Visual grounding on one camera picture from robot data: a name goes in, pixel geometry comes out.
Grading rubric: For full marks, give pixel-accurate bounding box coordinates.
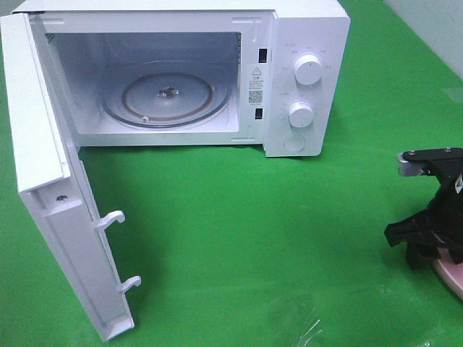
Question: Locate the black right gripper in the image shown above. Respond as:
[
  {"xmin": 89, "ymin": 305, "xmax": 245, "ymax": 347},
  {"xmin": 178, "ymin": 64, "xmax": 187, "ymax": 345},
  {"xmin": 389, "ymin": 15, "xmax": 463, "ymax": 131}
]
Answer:
[{"xmin": 384, "ymin": 173, "xmax": 462, "ymax": 270}]

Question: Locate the white microwave oven body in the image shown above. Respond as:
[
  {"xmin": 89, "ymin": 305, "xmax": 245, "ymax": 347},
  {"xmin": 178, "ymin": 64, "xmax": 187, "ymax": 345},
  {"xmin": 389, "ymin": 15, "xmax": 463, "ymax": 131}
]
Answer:
[{"xmin": 9, "ymin": 1, "xmax": 350, "ymax": 157}]

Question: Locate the round white door-release button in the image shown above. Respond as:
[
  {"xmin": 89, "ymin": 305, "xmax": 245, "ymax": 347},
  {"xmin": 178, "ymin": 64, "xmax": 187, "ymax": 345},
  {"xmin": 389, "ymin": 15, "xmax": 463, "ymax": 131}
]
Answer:
[{"xmin": 284, "ymin": 135, "xmax": 305, "ymax": 153}]

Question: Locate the white microwave door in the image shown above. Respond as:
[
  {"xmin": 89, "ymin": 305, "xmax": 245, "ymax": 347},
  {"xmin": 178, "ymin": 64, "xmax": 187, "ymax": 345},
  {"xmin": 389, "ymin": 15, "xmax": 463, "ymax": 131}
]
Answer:
[{"xmin": 1, "ymin": 13, "xmax": 141, "ymax": 340}]

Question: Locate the upper white power knob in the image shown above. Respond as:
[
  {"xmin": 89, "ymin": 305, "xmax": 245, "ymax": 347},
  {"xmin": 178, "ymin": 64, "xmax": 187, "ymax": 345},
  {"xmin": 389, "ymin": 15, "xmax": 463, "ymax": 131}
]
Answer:
[{"xmin": 294, "ymin": 54, "xmax": 323, "ymax": 85}]

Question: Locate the clear tape patch centre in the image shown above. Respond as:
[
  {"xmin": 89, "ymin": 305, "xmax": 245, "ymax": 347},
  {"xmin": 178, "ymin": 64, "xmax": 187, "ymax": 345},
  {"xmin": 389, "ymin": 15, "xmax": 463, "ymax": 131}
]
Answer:
[{"xmin": 268, "ymin": 292, "xmax": 326, "ymax": 347}]

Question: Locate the white warning label sticker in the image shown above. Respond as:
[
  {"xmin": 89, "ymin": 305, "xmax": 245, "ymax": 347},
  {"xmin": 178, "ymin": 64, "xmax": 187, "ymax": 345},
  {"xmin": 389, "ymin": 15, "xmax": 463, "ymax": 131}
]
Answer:
[{"xmin": 246, "ymin": 64, "xmax": 267, "ymax": 106}]

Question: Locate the glass microwave turntable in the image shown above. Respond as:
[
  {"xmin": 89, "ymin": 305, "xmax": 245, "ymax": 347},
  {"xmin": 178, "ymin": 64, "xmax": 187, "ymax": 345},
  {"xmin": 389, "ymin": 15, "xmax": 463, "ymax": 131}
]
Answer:
[{"xmin": 101, "ymin": 60, "xmax": 237, "ymax": 129}]

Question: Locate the pink ceramic plate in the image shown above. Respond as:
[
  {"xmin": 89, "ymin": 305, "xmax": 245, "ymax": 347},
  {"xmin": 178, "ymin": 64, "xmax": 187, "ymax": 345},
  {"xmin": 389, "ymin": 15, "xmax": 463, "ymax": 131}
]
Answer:
[{"xmin": 433, "ymin": 248, "xmax": 463, "ymax": 299}]

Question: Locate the lower white timer knob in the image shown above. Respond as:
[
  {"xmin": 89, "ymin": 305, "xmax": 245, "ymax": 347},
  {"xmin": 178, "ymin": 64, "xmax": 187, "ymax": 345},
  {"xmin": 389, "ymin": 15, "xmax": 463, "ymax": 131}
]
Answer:
[{"xmin": 288, "ymin": 102, "xmax": 314, "ymax": 128}]

